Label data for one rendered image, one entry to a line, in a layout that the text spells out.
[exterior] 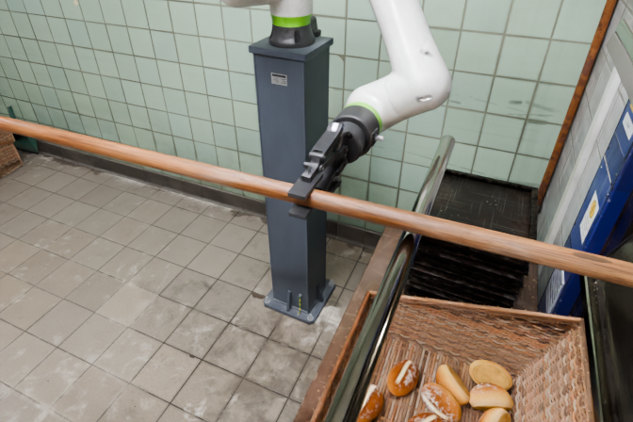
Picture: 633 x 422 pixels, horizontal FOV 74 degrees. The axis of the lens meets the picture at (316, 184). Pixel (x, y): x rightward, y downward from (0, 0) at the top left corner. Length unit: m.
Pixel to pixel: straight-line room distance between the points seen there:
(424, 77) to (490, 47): 0.94
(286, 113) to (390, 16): 0.63
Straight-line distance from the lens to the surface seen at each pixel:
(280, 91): 1.41
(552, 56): 1.79
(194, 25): 2.28
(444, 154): 0.86
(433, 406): 1.10
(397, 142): 1.98
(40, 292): 2.51
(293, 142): 1.47
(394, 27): 0.90
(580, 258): 0.64
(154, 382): 1.95
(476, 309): 1.09
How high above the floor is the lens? 1.59
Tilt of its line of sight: 34 degrees down
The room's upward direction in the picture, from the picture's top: straight up
